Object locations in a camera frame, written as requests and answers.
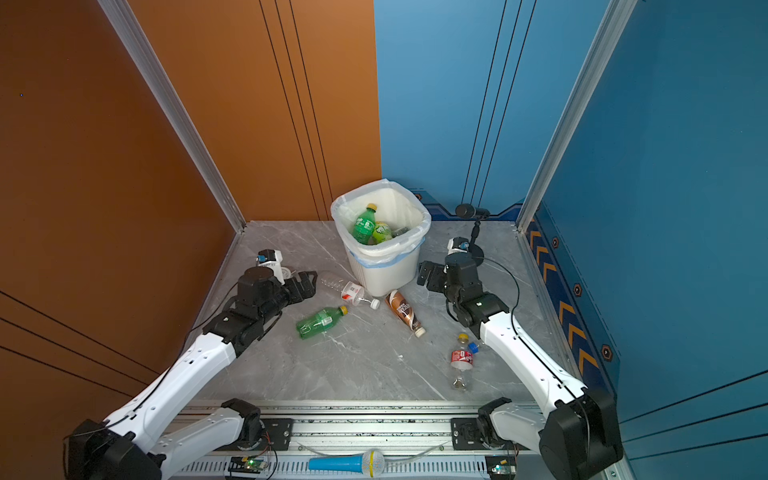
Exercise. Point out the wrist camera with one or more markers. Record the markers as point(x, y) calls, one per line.
point(272, 259)
point(458, 245)

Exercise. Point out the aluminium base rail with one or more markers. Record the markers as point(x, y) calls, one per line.
point(374, 426)

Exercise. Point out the brown coffee bottle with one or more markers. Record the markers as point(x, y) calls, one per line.
point(404, 311)

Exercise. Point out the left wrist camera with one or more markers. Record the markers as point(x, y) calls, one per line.
point(272, 259)

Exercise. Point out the black desk microphone stand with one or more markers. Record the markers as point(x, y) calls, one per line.
point(467, 211)

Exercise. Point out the right green circuit board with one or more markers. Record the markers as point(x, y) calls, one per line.
point(501, 467)

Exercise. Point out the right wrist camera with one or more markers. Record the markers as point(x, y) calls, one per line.
point(458, 245)

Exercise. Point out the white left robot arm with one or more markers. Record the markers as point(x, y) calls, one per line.
point(132, 442)

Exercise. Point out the left green circuit board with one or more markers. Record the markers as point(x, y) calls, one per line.
point(248, 465)

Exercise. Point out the green bottle diagonal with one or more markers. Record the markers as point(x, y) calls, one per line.
point(321, 321)

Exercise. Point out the green circuit board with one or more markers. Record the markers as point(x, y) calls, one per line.
point(248, 465)
point(501, 467)

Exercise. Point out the aluminium frame post left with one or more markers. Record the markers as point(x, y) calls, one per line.
point(127, 27)

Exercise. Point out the clear crushed red-white bottle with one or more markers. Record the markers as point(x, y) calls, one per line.
point(348, 290)

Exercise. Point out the yellow-green tea bottle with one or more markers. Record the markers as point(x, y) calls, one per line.
point(382, 233)

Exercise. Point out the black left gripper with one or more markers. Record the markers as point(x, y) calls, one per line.
point(308, 288)

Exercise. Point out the white plastic waste bin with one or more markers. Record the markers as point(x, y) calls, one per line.
point(381, 268)

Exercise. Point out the red-label yellow-cap bottle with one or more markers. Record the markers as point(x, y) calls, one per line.
point(461, 363)

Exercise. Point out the green sprite bottle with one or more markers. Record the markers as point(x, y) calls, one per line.
point(364, 225)

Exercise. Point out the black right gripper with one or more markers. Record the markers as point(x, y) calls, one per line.
point(437, 273)

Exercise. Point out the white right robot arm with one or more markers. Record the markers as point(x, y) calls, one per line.
point(534, 372)

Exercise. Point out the aluminium frame post right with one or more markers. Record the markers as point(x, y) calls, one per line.
point(609, 32)

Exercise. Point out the aluminium frame post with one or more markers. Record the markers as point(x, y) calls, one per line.
point(127, 27)
point(609, 32)

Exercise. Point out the blue microphone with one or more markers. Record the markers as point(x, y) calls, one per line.
point(371, 463)

